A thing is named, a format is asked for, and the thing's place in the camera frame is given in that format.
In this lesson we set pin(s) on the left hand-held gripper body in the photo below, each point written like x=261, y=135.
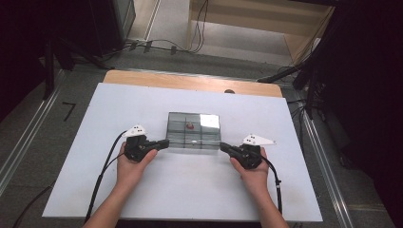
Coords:
x=136, y=148

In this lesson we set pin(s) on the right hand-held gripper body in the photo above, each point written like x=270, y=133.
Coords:
x=248, y=156

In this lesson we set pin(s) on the clear plastic compartment box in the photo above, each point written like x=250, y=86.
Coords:
x=179, y=128

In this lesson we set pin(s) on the person's right hand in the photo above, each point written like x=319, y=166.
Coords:
x=255, y=180

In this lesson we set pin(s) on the person's left hand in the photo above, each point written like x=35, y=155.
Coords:
x=130, y=174

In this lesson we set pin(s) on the white board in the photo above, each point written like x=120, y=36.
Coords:
x=190, y=183

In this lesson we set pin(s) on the dark round table grommet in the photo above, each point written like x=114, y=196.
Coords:
x=229, y=91

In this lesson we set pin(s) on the power strip with plugs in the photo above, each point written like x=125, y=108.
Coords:
x=147, y=46

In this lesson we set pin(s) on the black metal stand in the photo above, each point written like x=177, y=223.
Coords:
x=312, y=79

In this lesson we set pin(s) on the black tripod stand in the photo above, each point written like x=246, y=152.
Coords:
x=49, y=63

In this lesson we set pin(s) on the wooden shelf unit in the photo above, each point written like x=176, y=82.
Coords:
x=247, y=23

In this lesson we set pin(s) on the dark cabinet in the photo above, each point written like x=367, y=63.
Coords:
x=111, y=25

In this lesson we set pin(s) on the metal floor rail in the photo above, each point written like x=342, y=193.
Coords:
x=323, y=164
x=28, y=136

